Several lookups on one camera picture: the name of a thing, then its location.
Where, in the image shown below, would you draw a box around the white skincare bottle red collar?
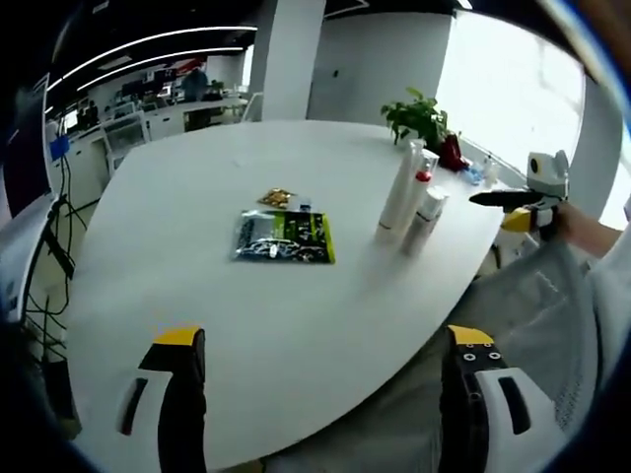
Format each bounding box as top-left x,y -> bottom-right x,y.
407,150 -> 442,218

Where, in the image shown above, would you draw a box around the potted green plant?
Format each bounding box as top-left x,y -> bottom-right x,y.
380,87 -> 450,149

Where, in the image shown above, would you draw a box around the gold snack packet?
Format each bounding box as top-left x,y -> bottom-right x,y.
256,186 -> 293,208

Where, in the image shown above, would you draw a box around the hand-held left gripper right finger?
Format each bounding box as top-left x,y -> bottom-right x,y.
440,323 -> 558,473

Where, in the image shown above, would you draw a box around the person's white shirt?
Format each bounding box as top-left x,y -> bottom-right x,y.
581,196 -> 631,375

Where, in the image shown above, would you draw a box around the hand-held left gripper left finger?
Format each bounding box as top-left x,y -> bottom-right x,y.
115,324 -> 208,473

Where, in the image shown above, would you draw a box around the white office counter desks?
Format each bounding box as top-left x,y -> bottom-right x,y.
43,93 -> 252,198

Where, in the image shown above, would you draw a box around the blue box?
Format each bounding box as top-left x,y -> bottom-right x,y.
48,136 -> 71,162

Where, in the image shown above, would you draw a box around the frosted clear skincare bottle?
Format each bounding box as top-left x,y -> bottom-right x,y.
402,211 -> 440,256

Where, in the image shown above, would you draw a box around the white skincare tube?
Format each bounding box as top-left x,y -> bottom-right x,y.
374,138 -> 426,244

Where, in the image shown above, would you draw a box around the ceiling light strip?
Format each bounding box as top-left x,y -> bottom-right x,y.
46,27 -> 257,93
73,46 -> 246,94

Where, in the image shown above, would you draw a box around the red bag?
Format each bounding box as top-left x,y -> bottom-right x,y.
436,132 -> 469,171

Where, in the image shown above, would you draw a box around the green black foil packet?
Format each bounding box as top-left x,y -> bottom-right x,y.
229,209 -> 339,267

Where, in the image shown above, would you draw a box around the person's right hand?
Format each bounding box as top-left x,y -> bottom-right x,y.
556,203 -> 593,250

